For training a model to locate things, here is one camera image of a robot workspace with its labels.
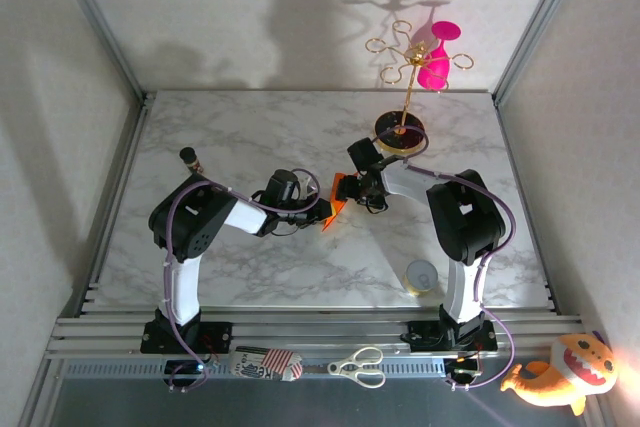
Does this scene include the orange paper sheet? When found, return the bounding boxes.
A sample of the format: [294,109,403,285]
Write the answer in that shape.
[319,171,359,234]

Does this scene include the small dark bottle black cap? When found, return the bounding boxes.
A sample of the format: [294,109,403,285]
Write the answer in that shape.
[178,146,205,176]

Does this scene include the pink wine glass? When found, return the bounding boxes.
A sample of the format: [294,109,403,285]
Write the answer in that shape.
[416,20,462,92]

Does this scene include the tin can silver lid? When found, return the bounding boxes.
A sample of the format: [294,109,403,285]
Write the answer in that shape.
[403,259,440,297]

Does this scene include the printed striped pouch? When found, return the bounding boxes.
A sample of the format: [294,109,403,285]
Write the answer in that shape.
[228,345,305,382]

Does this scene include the black controller board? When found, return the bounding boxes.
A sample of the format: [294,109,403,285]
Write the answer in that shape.
[163,359,209,388]
[444,357,484,382]

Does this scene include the orange fish plush toy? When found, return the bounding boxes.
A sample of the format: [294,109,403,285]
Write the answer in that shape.
[499,330,619,417]

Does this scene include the gold wire glass rack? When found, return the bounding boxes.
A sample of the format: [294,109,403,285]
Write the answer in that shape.
[364,19,475,154]

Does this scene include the aluminium frame rail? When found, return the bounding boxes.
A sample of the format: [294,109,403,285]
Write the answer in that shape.
[44,314,586,361]

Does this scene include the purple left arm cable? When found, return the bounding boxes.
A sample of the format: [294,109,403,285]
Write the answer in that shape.
[162,168,324,393]

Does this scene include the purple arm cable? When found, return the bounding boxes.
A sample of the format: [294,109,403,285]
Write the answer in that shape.
[162,168,324,393]
[372,125,517,393]

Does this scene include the aluminium side rail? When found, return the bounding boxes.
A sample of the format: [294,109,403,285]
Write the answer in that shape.
[74,91,156,318]
[492,96,560,316]

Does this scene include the white handled scissors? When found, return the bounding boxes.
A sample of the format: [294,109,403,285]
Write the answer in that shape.
[327,345,387,389]

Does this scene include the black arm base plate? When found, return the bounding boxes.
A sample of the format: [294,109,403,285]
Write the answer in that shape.
[139,320,234,354]
[407,319,499,352]

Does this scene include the aluminium frame post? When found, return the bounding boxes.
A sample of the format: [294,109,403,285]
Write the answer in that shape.
[492,0,586,106]
[47,0,146,103]

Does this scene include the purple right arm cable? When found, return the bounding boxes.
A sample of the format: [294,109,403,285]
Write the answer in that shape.
[372,125,517,393]

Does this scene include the grey perforated cable duct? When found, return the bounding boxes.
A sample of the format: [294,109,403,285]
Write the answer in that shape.
[59,359,451,379]

